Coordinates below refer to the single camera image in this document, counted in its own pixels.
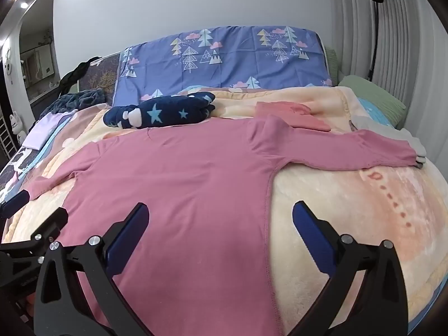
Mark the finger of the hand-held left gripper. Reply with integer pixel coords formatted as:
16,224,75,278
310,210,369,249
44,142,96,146
0,207,69,253
0,190,31,218

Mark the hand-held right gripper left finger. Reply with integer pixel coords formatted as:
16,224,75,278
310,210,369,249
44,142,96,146
33,202,158,336

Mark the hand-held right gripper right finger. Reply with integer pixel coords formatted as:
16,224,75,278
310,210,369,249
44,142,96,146
291,201,410,336

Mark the pink long-sleeve shirt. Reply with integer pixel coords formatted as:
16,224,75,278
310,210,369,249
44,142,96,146
27,114,426,336

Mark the cream plush printed blanket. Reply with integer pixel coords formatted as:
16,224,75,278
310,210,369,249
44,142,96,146
0,86,448,336

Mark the white ladder rack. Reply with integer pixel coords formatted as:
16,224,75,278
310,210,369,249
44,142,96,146
0,108,18,159

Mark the lavender cloth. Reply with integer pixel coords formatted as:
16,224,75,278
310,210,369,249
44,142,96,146
22,110,76,151

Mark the white cat figurine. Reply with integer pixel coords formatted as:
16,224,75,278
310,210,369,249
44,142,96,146
9,110,26,136

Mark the dark grey fluffy cloth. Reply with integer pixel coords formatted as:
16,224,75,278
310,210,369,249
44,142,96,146
38,88,107,120

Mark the folded coral garment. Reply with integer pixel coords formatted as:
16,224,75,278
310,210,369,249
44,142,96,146
255,101,332,133

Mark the grey knit garment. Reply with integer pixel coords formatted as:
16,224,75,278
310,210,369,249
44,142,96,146
350,115,428,164

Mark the black garment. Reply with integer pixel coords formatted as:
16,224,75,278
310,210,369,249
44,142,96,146
58,56,101,94

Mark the light blue pillow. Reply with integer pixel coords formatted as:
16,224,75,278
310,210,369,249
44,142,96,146
358,99,390,127

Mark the dark patterned headboard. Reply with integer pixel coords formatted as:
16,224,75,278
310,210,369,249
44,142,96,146
79,53,122,104

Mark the green pillow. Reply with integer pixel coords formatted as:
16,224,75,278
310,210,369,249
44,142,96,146
338,75,407,129

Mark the blue tree-print quilt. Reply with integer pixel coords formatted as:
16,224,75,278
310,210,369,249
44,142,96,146
114,25,334,106

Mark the white pleated curtain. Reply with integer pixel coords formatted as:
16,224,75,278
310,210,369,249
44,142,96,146
329,0,442,162

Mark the arched wall niche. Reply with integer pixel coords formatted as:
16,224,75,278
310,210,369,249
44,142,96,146
16,0,62,103

